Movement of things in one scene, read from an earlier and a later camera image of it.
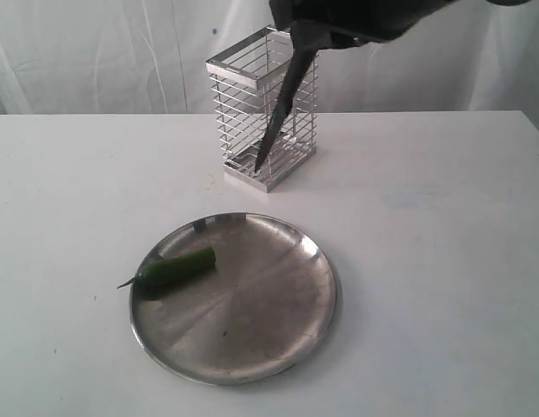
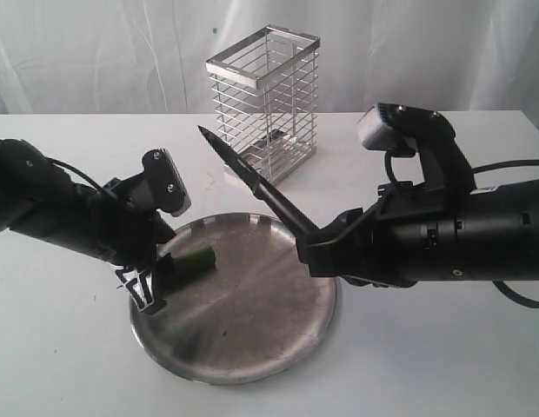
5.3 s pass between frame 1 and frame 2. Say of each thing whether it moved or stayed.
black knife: moved
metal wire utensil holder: stayed
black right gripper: moved
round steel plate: stayed
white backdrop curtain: stayed
